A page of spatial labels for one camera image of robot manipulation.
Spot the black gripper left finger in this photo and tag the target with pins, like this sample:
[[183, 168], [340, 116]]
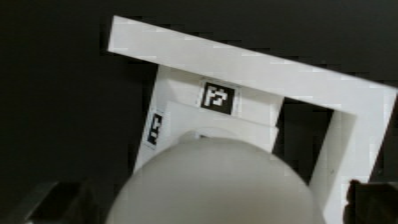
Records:
[[64, 204]]

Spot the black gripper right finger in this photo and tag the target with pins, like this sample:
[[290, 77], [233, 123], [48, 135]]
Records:
[[372, 207]]

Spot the white lamp bulb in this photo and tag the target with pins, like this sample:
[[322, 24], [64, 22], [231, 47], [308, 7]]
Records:
[[215, 182]]

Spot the white lamp base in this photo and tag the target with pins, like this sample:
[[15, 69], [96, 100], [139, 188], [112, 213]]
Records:
[[207, 108]]

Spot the white fence wall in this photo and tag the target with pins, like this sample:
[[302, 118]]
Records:
[[358, 98]]

